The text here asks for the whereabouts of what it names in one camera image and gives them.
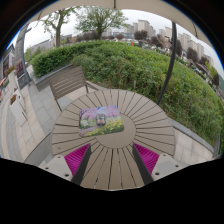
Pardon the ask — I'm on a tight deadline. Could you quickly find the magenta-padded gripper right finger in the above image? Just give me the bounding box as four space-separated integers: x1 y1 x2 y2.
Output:
131 142 183 186

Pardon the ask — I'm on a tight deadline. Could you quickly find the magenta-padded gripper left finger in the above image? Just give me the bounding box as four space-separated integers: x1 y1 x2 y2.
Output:
41 143 92 186

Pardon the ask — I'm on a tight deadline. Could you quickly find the grey printed computer mouse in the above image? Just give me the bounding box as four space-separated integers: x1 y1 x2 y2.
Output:
95 113 107 127

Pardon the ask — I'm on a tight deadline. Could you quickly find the flower landscape print mouse pad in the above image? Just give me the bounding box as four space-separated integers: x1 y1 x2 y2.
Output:
78 105 125 138

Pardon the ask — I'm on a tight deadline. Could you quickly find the white planter box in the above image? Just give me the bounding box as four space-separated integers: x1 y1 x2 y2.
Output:
9 94 29 127

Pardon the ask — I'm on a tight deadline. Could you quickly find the brown slatted outdoor chair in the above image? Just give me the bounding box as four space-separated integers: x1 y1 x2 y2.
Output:
48 65 100 112

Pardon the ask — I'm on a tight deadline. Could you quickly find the green hedge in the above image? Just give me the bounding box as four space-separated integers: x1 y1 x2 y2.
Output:
29 39 224 146

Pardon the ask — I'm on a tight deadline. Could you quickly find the dark grey sign pillar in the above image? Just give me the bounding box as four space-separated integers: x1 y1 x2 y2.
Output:
13 24 33 90

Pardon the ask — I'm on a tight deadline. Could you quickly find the thin sparse tree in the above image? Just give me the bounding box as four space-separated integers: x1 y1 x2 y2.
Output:
41 6 81 48

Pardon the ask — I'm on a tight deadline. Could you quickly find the bushy round tree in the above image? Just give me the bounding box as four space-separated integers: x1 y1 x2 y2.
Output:
75 5 129 41

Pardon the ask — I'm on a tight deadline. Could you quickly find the beige patio umbrella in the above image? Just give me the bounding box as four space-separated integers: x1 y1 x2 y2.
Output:
28 0 213 106

